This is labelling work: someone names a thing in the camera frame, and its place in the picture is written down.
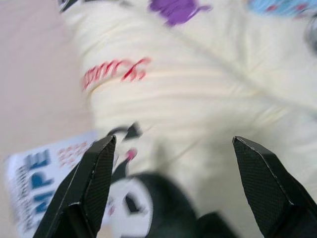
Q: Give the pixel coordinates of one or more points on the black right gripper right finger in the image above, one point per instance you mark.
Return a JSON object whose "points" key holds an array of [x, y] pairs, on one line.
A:
{"points": [[267, 188]]}

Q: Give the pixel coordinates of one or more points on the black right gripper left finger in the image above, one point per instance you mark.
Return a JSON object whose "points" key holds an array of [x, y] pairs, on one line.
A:
{"points": [[84, 186]]}

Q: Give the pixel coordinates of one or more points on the white book blue lettering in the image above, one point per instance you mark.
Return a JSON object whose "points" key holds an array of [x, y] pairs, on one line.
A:
{"points": [[32, 173]]}

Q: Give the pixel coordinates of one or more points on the cream cartoon print blanket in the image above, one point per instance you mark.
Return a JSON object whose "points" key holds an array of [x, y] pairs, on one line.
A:
{"points": [[198, 99]]}

